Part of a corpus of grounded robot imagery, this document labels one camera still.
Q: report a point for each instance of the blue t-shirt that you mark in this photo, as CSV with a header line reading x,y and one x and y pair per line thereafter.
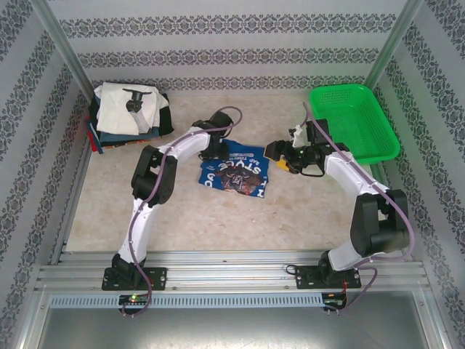
x,y
236,174

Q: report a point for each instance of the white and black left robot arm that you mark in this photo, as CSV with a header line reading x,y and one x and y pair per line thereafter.
x,y
189,143

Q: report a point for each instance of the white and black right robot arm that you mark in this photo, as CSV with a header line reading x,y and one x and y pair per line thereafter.
x,y
338,167

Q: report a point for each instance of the green plastic basket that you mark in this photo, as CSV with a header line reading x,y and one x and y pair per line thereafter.
x,y
354,121

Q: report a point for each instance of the dark patterned folded t-shirt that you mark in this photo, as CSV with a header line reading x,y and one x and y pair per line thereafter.
x,y
127,144

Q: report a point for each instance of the grey-blue folded t-shirt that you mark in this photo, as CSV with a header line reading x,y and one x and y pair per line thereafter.
x,y
120,136

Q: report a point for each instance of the white folded t-shirt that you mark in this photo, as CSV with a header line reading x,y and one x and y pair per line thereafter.
x,y
120,109

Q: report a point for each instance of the red folded t-shirt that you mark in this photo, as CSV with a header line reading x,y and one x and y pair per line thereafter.
x,y
93,136

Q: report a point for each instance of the aluminium mounting rail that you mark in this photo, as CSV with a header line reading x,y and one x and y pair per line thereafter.
x,y
225,270

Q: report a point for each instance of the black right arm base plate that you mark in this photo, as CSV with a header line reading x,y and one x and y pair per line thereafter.
x,y
309,280

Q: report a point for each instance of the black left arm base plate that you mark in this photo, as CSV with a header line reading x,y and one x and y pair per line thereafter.
x,y
156,278

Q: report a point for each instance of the aluminium frame post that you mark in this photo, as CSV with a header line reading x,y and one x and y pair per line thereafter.
x,y
61,43
394,43

